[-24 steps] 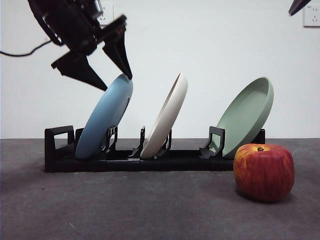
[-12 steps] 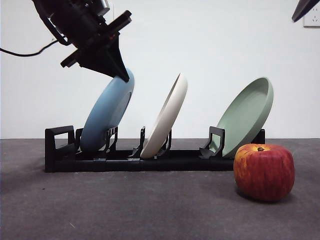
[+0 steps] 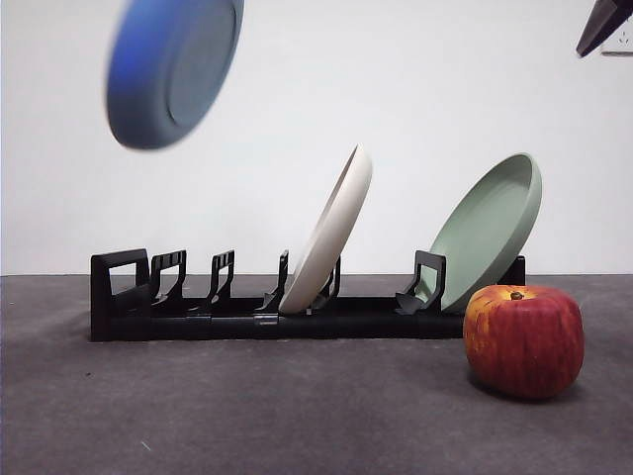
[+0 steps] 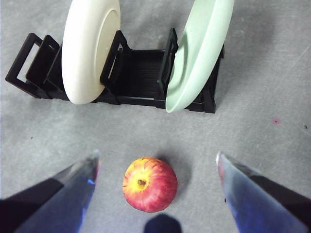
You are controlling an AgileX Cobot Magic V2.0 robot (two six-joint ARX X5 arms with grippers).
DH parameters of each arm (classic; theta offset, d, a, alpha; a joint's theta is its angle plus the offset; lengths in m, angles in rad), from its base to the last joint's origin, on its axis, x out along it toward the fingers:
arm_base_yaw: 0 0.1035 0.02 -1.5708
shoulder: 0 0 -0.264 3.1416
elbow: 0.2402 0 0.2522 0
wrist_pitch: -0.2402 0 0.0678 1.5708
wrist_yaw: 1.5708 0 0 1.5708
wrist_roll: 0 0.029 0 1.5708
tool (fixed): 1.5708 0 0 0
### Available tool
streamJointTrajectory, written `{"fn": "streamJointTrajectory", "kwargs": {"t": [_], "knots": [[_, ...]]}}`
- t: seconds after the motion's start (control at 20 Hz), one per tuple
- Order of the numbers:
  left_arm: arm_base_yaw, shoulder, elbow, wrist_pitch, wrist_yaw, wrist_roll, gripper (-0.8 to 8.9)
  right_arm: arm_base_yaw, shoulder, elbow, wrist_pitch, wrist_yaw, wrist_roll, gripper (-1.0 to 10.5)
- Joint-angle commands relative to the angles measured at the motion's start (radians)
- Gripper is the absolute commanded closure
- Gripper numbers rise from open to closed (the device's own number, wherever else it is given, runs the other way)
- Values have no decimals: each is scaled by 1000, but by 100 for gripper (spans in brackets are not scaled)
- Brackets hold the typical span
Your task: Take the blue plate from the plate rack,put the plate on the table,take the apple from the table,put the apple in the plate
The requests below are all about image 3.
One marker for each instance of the red yellow apple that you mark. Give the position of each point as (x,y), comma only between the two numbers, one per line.
(524,346)

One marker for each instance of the cream white round plate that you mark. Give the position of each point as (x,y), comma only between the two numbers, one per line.
(326,237)

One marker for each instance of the pale green round plate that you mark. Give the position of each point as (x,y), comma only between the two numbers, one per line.
(484,227)

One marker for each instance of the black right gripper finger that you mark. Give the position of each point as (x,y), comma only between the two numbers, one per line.
(608,22)

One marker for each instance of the blue round plate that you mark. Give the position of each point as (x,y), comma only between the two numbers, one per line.
(148,89)

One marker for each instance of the black plastic plate rack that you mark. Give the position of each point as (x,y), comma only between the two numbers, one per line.
(123,324)

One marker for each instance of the white wall socket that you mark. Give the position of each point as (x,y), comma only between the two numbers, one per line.
(624,47)

